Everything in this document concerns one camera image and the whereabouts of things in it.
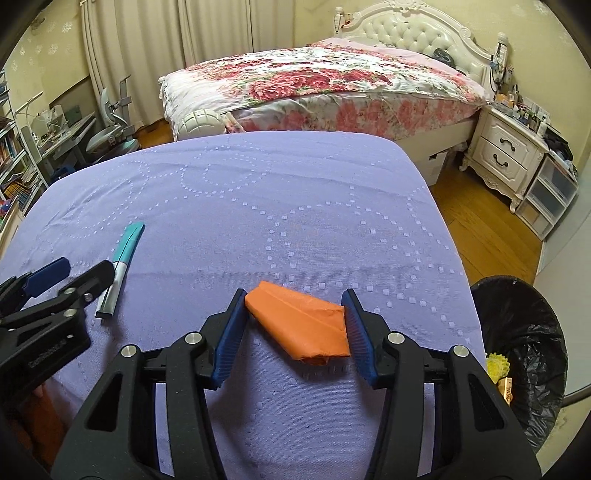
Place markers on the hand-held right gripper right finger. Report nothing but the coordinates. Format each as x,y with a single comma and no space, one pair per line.
358,337

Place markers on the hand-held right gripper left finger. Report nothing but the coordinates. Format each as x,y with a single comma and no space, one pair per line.
228,341

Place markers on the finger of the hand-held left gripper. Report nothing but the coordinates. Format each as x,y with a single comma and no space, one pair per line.
46,277
87,284

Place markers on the white teal toothpaste tube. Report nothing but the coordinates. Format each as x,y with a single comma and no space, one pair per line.
122,263

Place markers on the orange packet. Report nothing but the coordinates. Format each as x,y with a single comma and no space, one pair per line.
300,323

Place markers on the trash bin with black liner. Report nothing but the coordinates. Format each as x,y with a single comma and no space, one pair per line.
531,332

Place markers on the orange cloth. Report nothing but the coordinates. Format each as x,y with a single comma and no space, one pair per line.
41,420

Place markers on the bookshelf with books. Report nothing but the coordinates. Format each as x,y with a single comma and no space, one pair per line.
16,175

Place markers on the purple tablecloth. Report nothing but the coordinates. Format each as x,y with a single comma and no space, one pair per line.
258,207

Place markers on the grey study desk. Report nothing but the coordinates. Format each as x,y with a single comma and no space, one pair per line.
69,138

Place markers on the yellow foam net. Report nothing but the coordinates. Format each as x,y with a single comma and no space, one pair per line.
497,367

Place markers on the small tan orange box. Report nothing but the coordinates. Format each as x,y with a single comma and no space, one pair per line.
506,390

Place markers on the grey green desk chair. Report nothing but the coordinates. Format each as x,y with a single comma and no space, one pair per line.
113,124

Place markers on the white cardboard box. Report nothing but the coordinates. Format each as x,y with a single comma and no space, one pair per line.
434,168

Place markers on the white wardrobe door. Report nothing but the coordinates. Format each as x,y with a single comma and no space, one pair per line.
568,300

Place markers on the clear plastic drawer unit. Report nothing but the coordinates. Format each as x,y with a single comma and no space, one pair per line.
549,198

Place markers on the white nightstand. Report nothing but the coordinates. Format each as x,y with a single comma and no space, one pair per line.
503,147

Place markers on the beige curtain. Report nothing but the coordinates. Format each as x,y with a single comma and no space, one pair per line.
184,46

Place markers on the floral blanket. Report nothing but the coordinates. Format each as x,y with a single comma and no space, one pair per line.
295,78

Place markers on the dark clothes pile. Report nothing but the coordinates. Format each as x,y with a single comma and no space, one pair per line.
561,147

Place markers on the cluster of small bottles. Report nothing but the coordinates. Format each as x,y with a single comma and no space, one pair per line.
521,108

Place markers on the white tufted bed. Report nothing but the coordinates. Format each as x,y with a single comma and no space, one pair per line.
415,27

